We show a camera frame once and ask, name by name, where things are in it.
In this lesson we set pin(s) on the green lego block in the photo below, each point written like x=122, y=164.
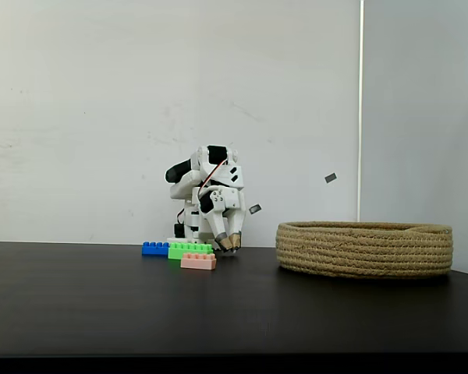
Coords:
x=187, y=250

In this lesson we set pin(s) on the pink lego block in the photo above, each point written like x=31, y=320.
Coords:
x=197, y=262

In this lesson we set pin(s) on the blue lego block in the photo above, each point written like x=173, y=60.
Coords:
x=154, y=249

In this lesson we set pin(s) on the grey tape piece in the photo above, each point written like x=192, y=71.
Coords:
x=330, y=177
x=255, y=209

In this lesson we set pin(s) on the white vertical wall strip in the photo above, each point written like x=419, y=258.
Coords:
x=360, y=117

